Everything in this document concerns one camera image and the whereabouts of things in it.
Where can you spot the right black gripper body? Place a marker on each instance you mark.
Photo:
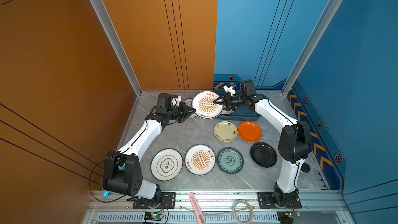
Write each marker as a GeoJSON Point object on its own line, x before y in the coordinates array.
{"type": "Point", "coordinates": [235, 101]}

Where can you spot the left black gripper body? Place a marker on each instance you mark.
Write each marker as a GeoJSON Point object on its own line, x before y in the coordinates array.
{"type": "Point", "coordinates": [180, 113]}

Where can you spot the sunburst plate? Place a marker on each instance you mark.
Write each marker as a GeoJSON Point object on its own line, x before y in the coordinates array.
{"type": "Point", "coordinates": [200, 160]}
{"type": "Point", "coordinates": [204, 105]}

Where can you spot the cream yellow plate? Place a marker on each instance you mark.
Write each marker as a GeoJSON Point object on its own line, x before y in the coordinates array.
{"type": "Point", "coordinates": [225, 131]}

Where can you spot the white flower plate back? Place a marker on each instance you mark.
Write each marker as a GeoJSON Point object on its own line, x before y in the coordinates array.
{"type": "Point", "coordinates": [186, 104]}

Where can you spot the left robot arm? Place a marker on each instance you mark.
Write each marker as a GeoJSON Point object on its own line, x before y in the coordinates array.
{"type": "Point", "coordinates": [122, 169]}

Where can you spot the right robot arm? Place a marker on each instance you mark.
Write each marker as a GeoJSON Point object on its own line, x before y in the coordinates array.
{"type": "Point", "coordinates": [294, 146]}

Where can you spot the teal plastic bin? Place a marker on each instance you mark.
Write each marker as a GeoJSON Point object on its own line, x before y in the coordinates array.
{"type": "Point", "coordinates": [241, 113]}

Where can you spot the orange plate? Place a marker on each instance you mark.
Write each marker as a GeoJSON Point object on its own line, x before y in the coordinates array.
{"type": "Point", "coordinates": [249, 131]}

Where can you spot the sunburst plate front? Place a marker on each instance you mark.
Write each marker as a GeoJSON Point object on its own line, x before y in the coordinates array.
{"type": "Point", "coordinates": [200, 160]}

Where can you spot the large white flower plate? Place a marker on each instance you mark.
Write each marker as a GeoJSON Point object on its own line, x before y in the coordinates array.
{"type": "Point", "coordinates": [166, 164]}

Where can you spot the teal patterned plate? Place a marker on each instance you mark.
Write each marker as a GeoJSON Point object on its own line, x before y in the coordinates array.
{"type": "Point", "coordinates": [230, 160]}

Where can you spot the black plate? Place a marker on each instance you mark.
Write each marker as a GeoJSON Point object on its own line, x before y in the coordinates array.
{"type": "Point", "coordinates": [263, 155]}

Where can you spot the small jar black lid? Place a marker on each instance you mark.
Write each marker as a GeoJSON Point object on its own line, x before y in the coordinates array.
{"type": "Point", "coordinates": [305, 168]}

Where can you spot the left circuit board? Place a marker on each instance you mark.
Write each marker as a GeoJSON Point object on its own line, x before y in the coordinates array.
{"type": "Point", "coordinates": [153, 218]}

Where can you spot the circuit board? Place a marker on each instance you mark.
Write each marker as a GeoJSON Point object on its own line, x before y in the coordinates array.
{"type": "Point", "coordinates": [287, 217]}
{"type": "Point", "coordinates": [153, 218]}

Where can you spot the pink utility knife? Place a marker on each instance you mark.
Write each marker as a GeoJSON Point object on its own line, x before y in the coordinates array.
{"type": "Point", "coordinates": [196, 208]}

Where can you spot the blue cylindrical tube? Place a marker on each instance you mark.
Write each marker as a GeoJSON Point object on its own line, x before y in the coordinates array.
{"type": "Point", "coordinates": [106, 193]}

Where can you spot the right circuit board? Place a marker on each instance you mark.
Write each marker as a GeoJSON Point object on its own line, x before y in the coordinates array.
{"type": "Point", "coordinates": [287, 217]}

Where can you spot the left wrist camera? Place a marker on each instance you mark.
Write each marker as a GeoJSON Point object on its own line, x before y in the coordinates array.
{"type": "Point", "coordinates": [167, 101]}

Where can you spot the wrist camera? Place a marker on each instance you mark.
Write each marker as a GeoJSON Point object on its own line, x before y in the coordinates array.
{"type": "Point", "coordinates": [245, 88]}
{"type": "Point", "coordinates": [167, 101]}

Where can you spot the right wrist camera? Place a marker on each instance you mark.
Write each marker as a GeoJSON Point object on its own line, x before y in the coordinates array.
{"type": "Point", "coordinates": [245, 88]}

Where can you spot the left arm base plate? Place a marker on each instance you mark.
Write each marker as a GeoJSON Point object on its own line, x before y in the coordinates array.
{"type": "Point", "coordinates": [167, 200]}

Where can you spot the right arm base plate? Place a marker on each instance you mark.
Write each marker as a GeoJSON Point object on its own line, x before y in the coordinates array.
{"type": "Point", "coordinates": [264, 199]}

